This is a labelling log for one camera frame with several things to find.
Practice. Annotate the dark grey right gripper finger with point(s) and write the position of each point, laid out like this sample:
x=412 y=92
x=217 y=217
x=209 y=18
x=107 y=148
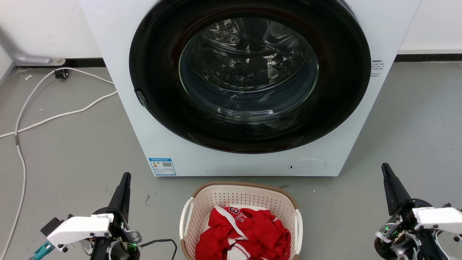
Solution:
x=394 y=191

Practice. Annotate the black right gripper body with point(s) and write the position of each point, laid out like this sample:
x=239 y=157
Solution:
x=404 y=231

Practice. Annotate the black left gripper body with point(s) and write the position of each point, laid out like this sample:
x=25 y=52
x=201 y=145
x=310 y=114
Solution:
x=121 y=238

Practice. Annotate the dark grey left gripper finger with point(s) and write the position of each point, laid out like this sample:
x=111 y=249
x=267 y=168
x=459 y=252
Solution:
x=122 y=198

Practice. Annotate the white plastic laundry basket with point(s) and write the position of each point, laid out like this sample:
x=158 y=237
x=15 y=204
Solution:
x=234 y=196

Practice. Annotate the white right wrist cover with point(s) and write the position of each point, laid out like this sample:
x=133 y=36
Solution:
x=440 y=216

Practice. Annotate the white wrist cover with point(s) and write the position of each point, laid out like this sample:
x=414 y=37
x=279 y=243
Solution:
x=440 y=216
x=79 y=229

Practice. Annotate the white left wrist cover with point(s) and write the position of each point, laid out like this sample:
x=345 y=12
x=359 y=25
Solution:
x=79 y=229

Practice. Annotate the blue energy label sticker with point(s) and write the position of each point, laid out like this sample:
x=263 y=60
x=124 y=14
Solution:
x=162 y=166

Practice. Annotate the round white filter cover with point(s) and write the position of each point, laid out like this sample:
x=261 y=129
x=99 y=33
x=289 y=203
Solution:
x=307 y=167

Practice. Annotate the black round washer door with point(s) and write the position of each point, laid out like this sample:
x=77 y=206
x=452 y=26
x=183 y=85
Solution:
x=158 y=90

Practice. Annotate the white text warning sticker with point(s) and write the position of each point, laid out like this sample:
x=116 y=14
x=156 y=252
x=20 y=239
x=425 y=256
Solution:
x=377 y=68

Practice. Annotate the red and white jersey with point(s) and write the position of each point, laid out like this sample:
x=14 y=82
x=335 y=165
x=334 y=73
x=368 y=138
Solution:
x=249 y=234

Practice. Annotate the white front-load washing machine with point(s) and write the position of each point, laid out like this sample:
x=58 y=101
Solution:
x=119 y=54

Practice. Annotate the steel washer drum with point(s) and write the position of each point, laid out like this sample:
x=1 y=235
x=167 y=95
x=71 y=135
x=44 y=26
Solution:
x=249 y=68

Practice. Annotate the grey wall pipe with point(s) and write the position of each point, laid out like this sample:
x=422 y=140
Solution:
x=21 y=56

